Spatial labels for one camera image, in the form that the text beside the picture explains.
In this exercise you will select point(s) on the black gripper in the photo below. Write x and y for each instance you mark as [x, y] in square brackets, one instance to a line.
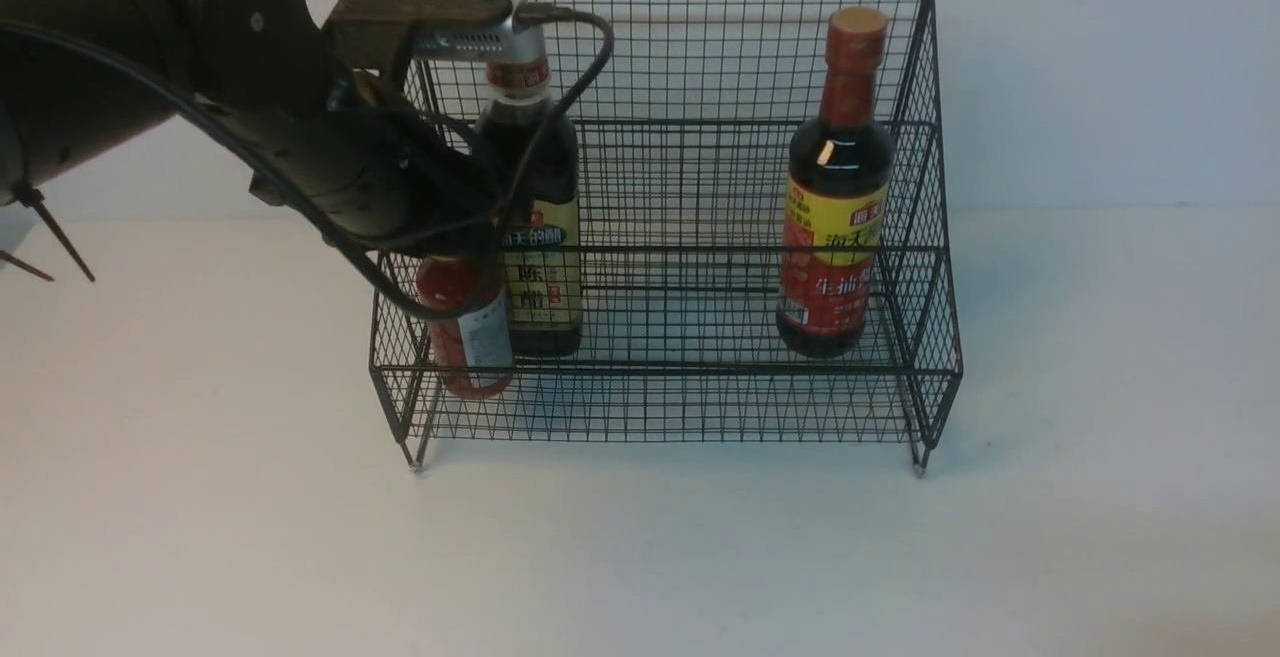
[384, 176]

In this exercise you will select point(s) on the small chili sauce bottle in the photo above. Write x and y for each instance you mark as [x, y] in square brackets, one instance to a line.
[473, 351]

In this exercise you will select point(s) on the dark vinegar bottle gold cap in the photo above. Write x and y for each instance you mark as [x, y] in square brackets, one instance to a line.
[543, 268]

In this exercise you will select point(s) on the soy sauce bottle red label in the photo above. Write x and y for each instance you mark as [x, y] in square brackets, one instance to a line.
[840, 165]

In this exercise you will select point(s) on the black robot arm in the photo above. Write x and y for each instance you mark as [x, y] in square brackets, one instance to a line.
[66, 99]

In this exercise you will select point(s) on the black wire mesh rack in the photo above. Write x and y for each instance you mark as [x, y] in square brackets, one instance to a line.
[684, 147]

